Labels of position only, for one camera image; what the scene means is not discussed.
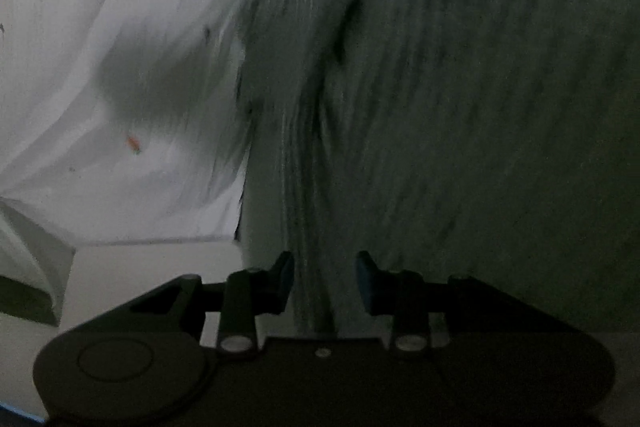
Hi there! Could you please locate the white cloth with orange prints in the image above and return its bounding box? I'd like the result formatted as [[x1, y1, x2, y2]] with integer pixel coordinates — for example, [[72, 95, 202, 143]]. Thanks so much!
[[0, 0, 321, 327]]

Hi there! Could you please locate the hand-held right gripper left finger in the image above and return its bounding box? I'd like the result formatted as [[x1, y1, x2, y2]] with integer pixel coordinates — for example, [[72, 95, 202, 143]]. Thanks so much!
[[127, 251, 296, 356]]

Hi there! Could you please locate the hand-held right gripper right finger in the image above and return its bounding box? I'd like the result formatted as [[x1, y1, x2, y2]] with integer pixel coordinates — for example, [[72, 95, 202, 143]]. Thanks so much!
[[355, 251, 526, 354]]

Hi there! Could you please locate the plaid shirt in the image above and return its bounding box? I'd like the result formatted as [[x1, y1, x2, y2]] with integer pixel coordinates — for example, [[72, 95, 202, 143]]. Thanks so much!
[[235, 0, 640, 340]]

